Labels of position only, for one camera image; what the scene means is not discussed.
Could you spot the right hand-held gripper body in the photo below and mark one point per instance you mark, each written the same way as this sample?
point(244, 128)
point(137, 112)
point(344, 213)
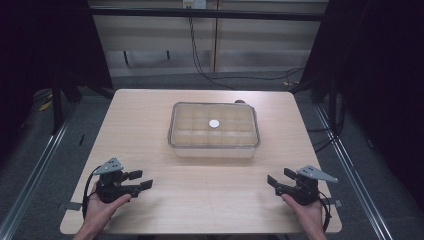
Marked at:
point(305, 191)

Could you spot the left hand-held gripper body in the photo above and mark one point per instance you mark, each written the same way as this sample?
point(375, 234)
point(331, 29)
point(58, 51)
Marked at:
point(111, 190)

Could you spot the clear plastic storage box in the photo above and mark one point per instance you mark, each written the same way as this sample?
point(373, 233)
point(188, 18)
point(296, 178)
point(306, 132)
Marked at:
point(213, 152)

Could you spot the clear plastic box lid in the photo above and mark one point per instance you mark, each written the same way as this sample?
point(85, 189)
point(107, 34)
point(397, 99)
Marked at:
point(214, 133)

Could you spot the person's right hand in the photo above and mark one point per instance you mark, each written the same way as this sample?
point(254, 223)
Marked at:
point(310, 216)

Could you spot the person's left hand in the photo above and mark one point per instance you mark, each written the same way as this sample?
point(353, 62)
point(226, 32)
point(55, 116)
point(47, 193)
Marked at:
point(98, 213)

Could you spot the grey tape strip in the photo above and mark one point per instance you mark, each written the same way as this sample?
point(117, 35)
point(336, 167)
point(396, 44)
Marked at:
point(72, 206)
point(335, 202)

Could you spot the small dark round object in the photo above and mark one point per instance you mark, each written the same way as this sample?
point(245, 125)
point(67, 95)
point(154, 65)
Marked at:
point(239, 101)

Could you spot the yellow floor object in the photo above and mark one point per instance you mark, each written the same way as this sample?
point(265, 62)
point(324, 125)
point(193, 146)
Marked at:
point(45, 105)

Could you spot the black curtain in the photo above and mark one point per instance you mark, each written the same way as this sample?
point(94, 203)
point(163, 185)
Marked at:
point(43, 50)
point(376, 66)

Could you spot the black horizontal bar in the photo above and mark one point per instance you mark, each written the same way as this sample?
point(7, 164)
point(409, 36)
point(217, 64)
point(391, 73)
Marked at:
point(206, 14)

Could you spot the metal floor rail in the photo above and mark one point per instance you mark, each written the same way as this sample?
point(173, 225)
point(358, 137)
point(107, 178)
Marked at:
point(31, 173)
point(353, 173)

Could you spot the white wall outlet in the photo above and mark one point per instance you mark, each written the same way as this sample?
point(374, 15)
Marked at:
point(194, 3)

